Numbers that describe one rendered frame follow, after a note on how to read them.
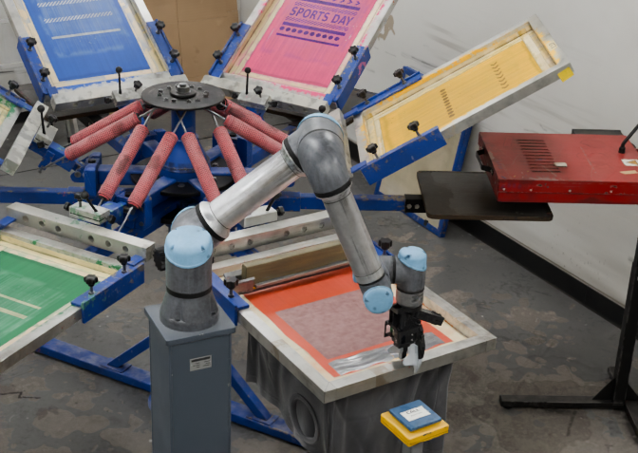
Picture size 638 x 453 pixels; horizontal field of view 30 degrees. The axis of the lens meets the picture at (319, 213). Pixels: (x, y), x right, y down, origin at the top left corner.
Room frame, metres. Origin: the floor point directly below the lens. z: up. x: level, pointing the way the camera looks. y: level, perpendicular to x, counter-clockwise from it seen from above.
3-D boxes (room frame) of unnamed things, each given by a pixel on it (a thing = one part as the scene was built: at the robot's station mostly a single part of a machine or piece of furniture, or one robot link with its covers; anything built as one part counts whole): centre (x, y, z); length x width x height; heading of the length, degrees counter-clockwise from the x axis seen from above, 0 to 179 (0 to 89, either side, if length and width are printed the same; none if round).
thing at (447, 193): (4.04, -0.17, 0.91); 1.34 x 0.40 x 0.08; 93
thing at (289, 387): (2.98, 0.06, 0.79); 0.46 x 0.09 x 0.33; 33
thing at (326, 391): (3.13, -0.07, 0.97); 0.79 x 0.58 x 0.04; 33
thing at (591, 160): (4.08, -0.92, 1.06); 0.61 x 0.46 x 0.12; 93
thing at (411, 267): (2.80, -0.25, 1.28); 0.09 x 0.08 x 0.11; 92
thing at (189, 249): (2.65, 0.32, 1.37); 0.13 x 0.12 x 0.14; 2
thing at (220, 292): (3.18, 0.30, 0.97); 0.30 x 0.05 x 0.07; 33
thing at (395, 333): (2.79, -0.25, 1.12); 0.09 x 0.08 x 0.12; 123
